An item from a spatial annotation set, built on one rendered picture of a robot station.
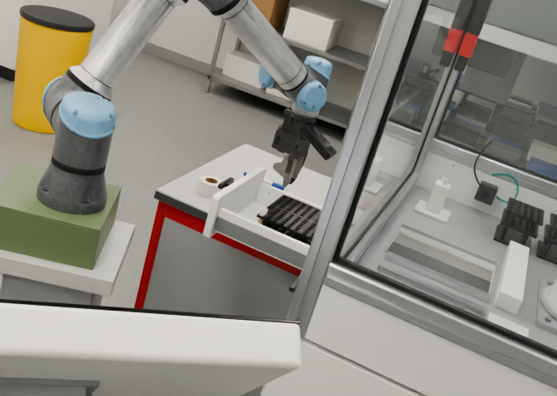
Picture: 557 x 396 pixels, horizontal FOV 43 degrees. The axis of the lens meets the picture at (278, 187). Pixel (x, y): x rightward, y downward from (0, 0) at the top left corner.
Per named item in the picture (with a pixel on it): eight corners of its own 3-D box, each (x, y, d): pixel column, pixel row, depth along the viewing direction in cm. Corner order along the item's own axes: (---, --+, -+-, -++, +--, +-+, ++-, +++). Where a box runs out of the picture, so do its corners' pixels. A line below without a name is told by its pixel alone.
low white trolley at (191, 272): (108, 399, 226) (156, 189, 198) (197, 316, 281) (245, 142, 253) (268, 487, 211) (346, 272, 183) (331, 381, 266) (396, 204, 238)
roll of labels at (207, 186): (222, 192, 208) (225, 181, 206) (216, 200, 201) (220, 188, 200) (201, 185, 208) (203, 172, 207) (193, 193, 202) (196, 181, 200)
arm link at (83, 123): (56, 167, 146) (68, 107, 141) (45, 142, 157) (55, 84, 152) (113, 171, 152) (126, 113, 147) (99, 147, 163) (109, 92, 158)
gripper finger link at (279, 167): (269, 180, 199) (280, 150, 197) (288, 189, 197) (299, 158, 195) (265, 181, 196) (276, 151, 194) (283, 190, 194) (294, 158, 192)
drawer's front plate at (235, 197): (201, 236, 167) (212, 195, 163) (250, 201, 193) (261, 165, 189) (208, 239, 166) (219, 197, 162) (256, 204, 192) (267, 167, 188)
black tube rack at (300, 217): (249, 238, 169) (257, 214, 166) (277, 215, 185) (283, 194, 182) (334, 275, 163) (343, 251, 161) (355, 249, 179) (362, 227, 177)
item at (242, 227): (213, 231, 167) (219, 209, 165) (255, 200, 190) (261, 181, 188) (369, 301, 157) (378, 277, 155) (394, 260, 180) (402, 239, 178)
